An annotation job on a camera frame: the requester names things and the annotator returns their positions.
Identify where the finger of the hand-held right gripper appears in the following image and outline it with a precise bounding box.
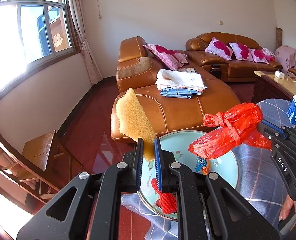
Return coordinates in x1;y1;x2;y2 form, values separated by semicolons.
256;124;276;152
260;120;292;141

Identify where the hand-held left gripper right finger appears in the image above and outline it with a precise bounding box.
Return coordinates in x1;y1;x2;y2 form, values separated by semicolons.
153;137;280;240

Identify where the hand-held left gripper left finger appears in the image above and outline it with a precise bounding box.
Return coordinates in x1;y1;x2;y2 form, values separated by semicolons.
16;138;145;240

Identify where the light blue giraffe print bucket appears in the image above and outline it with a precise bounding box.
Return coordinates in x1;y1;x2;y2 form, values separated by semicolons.
137;130;239;222

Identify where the red foam fruit net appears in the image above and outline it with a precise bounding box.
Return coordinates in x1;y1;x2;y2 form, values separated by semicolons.
151;179;178;215

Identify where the red plastic bag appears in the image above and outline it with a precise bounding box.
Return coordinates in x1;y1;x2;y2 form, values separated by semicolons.
188;102;272;160

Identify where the colourful foil wrapper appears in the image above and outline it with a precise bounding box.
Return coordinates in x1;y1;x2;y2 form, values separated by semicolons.
195;157;211;175

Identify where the yellow sponge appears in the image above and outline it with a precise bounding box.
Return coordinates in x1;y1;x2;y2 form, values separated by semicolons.
115;87;157;161

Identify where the person's right hand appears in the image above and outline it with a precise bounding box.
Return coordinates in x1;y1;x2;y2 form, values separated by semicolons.
278;197;296;222

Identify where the blue plaid tablecloth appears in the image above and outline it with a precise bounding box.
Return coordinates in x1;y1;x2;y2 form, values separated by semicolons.
120;99;296;240

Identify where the dark wooden coffee table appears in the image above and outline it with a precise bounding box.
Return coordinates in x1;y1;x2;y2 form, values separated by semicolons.
253;70;296;105

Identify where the brown leather chaise sofa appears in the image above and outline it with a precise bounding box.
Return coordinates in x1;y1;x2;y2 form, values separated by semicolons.
110;36;241;144

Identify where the pink floral cloth cover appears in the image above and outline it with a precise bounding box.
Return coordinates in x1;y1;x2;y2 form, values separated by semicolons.
275;45;296;72

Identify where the pink floral pillow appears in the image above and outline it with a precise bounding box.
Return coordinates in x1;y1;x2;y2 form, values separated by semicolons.
228;42;253;62
249;49;269;63
142;44;189;71
205;37;234;60

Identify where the blue plaid folded cloth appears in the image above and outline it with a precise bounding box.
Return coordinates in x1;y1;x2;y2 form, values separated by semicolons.
160;87;202;99

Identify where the folded pink floral blanket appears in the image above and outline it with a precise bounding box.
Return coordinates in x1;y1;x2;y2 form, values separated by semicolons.
262;47;276;61

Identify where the white folded cloth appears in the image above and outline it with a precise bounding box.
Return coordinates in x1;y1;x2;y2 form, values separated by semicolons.
155;69;208;92

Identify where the tall brown patterned cylinder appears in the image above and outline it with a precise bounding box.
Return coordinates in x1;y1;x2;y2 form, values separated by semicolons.
275;27;283;48

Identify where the wooden chair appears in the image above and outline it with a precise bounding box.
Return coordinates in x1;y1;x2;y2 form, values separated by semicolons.
0;117;84;205

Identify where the beige curtain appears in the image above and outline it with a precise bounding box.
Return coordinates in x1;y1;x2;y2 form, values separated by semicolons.
66;0;103;85

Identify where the red paper window decoration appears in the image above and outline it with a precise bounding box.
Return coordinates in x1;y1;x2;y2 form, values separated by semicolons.
53;34;64;48

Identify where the white air conditioner pipe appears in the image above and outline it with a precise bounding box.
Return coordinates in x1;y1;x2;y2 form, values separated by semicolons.
82;0;102;19

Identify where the window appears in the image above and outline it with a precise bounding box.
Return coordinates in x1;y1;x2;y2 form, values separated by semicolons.
0;0;82;105

